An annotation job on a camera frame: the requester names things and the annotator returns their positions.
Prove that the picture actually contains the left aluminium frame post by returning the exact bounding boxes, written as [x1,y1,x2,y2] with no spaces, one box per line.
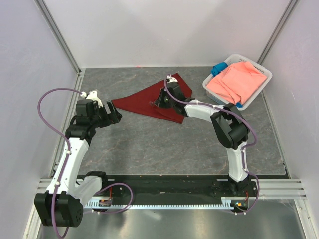
[33,0,83,73]

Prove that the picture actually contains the salmon pink cloth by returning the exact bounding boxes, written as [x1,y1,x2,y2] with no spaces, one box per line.
[207,61,267,105]

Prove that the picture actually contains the white slotted cable duct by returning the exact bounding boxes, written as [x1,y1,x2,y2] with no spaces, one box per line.
[84,198,248,211]

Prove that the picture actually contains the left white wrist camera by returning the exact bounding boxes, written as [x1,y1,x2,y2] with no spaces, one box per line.
[80,89,104,108]

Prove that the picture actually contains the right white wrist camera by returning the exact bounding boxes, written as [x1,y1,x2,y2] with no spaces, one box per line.
[166,75,178,84]

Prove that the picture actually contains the aluminium frame post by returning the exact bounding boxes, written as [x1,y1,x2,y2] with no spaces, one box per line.
[33,0,83,73]
[257,0,300,65]

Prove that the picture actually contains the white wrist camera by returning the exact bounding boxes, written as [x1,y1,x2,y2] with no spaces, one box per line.
[166,75,178,84]
[80,89,104,108]

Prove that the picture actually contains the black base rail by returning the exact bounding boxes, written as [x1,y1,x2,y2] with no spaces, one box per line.
[77,174,260,200]

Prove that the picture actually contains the white plastic basket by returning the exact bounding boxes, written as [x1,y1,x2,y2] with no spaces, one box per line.
[202,54,272,111]

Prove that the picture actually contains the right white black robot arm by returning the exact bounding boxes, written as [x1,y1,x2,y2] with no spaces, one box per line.
[153,82,249,196]

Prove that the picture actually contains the blue cloth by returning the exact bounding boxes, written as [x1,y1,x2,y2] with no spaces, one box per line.
[211,62,228,77]

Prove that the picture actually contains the purple cable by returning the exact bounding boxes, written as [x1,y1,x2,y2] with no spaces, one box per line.
[37,87,87,238]
[164,74,261,216]

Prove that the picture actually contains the right aluminium frame post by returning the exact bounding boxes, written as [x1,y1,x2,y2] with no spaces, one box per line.
[257,0,300,65]

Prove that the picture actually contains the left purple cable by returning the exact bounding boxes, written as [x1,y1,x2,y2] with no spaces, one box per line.
[37,87,87,238]

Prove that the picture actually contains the dark red cloth napkin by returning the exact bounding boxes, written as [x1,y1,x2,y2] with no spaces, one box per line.
[112,80,184,124]

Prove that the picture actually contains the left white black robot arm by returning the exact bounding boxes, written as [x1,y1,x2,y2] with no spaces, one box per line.
[34,99,122,227]

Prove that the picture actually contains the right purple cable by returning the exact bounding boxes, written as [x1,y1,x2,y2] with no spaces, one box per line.
[164,74,261,216]

